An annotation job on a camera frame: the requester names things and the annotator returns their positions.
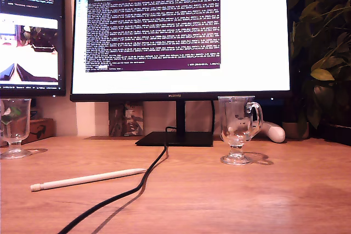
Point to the white pen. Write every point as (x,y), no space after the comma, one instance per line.
(87,179)

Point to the large black Huawei monitor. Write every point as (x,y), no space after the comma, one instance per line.
(246,53)

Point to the white game controller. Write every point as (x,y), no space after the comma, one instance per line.
(275,134)

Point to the beige plant pot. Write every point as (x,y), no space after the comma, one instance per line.
(290,131)

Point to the cardboard box with sunglasses print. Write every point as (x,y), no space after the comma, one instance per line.
(41,131)

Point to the green leafy houseplant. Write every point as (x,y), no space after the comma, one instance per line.
(323,61)

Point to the black box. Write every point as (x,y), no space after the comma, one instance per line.
(338,135)

